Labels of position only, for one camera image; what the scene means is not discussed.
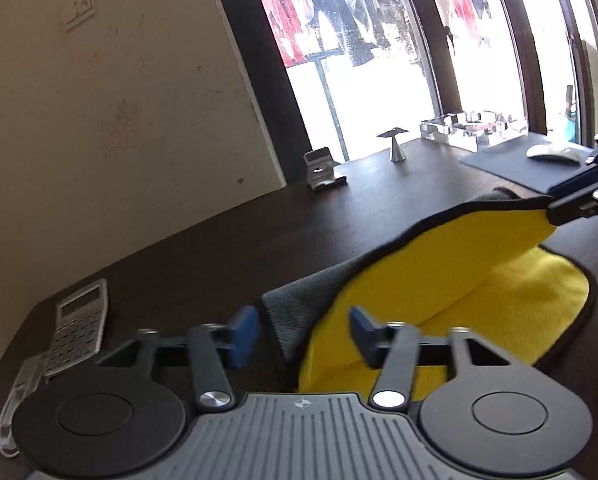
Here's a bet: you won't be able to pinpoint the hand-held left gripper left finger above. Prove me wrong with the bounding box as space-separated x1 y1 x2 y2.
95 305 260 409

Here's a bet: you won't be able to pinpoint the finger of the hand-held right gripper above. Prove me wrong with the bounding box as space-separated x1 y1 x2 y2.
545 179 598 227
549 116 598 197

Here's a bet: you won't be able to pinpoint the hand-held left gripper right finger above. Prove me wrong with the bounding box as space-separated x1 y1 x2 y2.
348 306 522 409

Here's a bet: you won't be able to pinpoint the yellow and grey towel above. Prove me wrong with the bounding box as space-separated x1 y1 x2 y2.
261 186 598 401

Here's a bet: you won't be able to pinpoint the white computer mouse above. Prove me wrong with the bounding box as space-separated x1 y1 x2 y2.
525 143 584 164

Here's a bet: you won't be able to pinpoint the blue-grey mouse pad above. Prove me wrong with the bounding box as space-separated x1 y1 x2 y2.
459 141 597 195

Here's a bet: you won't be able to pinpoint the silver phone stand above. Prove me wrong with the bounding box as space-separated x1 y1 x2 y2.
304 147 348 191

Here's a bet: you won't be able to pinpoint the silver calculator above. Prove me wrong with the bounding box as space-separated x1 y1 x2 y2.
44 278 108 377

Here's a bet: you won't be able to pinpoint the metal cone ornament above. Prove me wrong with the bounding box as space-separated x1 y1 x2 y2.
376 127 408 162

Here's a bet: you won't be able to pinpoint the red hanging garment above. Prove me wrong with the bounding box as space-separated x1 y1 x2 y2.
429 0 492 47
260 0 306 69

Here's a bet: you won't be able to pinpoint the clear plastic packet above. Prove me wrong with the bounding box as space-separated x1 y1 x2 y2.
0 354 48 457

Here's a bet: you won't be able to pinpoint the clothes rack stand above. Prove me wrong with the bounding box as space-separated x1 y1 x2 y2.
303 49 348 162

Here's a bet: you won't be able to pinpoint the grey hanging garment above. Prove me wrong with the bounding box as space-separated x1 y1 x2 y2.
354 0 420 68

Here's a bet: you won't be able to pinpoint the dark hanging trousers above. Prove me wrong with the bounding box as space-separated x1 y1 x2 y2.
299 0 376 67

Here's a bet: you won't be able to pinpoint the dark window frame post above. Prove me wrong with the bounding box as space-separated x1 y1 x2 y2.
393 0 460 126
489 0 550 136

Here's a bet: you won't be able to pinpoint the dark window frame pillar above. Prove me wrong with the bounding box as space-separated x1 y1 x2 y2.
206 0 350 196

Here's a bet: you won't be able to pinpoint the white wall switch plate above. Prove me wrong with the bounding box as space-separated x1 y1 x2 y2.
60 0 100 34

